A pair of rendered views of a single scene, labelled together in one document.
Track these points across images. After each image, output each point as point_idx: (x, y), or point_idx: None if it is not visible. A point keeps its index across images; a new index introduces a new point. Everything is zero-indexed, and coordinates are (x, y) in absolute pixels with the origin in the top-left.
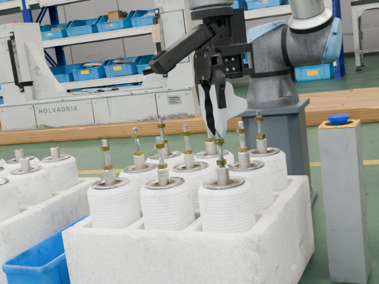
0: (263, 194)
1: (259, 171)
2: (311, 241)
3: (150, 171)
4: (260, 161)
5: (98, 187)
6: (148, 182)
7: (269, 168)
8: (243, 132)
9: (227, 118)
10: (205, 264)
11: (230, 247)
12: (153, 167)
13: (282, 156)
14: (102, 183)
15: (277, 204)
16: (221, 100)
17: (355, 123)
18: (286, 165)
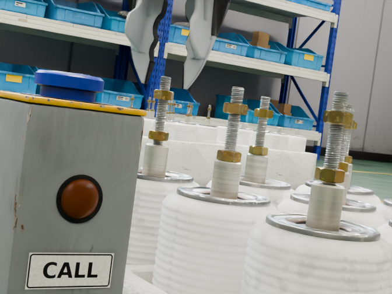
0: (157, 248)
1: (168, 194)
2: None
3: (382, 205)
4: (216, 197)
5: (318, 181)
6: (278, 182)
7: (179, 205)
8: (223, 111)
9: (130, 44)
10: None
11: None
12: (391, 202)
13: (256, 236)
14: (352, 189)
15: (135, 280)
16: (130, 11)
17: (10, 92)
18: (269, 280)
